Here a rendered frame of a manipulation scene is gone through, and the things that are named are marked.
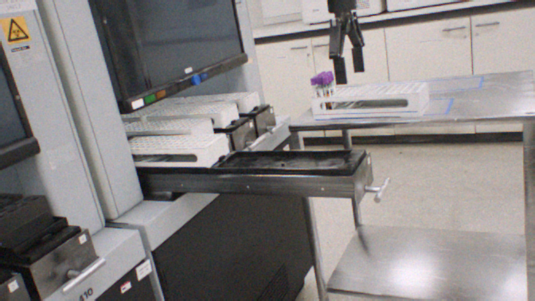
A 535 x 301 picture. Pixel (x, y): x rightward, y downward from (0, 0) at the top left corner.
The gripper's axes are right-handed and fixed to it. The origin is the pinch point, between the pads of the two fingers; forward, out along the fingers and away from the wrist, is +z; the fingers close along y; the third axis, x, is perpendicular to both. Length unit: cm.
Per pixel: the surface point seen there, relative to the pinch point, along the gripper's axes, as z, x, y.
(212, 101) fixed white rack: 7, 52, 4
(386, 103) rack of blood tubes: 10.0, -7.4, 4.7
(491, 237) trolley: 65, -29, 33
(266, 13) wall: -7, 167, 249
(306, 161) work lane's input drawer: 12.7, 0.7, -31.2
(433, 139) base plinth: 90, 26, 199
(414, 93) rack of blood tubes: 5.0, -17.6, -5.0
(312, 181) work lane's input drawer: 13.6, -4.6, -39.7
